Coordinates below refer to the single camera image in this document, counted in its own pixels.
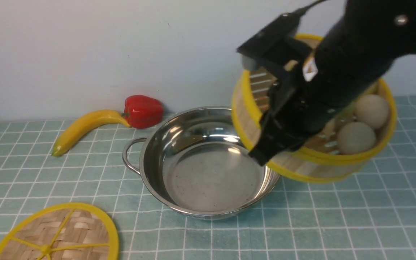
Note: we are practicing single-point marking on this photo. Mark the white round bun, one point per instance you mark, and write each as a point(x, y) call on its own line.
point(355, 137)
point(372, 110)

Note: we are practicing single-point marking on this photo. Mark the woven bamboo steamer lid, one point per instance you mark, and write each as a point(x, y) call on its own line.
point(69, 231)

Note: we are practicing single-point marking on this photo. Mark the yellow plastic banana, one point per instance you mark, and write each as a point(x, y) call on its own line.
point(82, 126)

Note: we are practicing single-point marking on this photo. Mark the white round bun lower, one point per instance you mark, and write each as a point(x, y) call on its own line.
point(355, 137)

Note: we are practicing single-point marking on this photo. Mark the white round bun upper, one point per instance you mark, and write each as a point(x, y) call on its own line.
point(372, 110)

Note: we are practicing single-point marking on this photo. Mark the green checkered tablecloth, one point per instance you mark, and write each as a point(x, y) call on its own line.
point(368, 216)

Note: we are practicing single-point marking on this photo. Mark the bamboo steamer basket yellow rim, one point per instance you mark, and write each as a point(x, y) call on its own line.
point(319, 161)

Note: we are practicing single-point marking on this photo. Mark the red bell pepper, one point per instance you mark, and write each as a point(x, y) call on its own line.
point(143, 112)

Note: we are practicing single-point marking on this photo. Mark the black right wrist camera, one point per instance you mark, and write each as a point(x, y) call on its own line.
point(274, 46)

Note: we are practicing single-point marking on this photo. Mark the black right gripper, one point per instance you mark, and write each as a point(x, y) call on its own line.
point(359, 49)

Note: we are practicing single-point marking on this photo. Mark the stainless steel two-handled pot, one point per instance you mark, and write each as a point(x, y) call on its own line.
point(196, 164)

